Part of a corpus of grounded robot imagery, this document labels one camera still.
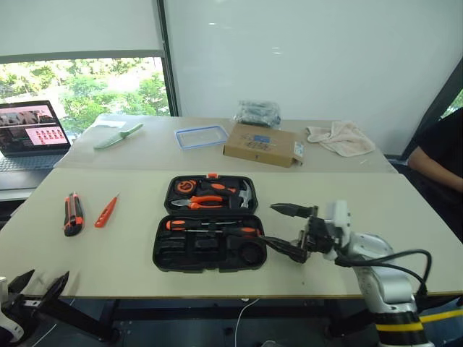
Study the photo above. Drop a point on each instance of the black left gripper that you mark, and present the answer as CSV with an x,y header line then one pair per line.
x,y
21,305

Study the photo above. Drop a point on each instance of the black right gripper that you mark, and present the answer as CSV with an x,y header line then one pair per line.
x,y
318,235

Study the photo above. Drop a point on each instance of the black orange utility knife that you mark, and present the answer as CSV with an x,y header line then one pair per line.
x,y
73,217

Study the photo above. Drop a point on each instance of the black plastic tool case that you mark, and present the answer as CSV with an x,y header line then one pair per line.
x,y
210,258

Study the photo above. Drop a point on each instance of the orange voltage tester pen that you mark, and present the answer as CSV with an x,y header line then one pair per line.
x,y
105,215

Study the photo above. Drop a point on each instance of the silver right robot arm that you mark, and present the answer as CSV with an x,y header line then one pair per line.
x,y
381,285

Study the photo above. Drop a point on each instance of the seated person in black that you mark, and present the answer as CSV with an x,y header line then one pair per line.
x,y
439,148

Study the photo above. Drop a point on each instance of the black orange claw hammer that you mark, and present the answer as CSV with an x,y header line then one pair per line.
x,y
246,197

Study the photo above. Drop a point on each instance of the brown cardboard box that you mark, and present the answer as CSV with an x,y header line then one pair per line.
x,y
260,144

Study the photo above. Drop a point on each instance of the pink towel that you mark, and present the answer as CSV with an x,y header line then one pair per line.
x,y
343,139

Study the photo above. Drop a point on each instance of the black orange tape measure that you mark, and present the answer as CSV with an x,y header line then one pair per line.
x,y
185,186

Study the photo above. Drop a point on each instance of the clear bag of dark parts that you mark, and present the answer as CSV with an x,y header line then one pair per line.
x,y
257,112

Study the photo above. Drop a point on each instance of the clear lid with blue rim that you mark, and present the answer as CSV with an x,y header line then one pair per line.
x,y
181,139

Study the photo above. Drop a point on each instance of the open laptop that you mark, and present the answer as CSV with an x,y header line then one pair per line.
x,y
30,133

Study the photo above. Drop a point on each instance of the green white sheathed knife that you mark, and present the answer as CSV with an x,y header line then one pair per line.
x,y
114,139

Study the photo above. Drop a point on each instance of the white roller blind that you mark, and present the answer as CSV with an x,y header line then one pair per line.
x,y
79,25

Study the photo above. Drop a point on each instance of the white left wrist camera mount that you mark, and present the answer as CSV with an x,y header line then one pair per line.
x,y
11,330

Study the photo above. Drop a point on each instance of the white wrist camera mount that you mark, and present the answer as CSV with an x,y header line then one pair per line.
x,y
338,213
11,330

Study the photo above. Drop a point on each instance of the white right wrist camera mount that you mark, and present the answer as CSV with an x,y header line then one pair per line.
x,y
338,213

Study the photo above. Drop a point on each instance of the black table frame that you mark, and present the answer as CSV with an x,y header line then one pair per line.
x,y
181,313

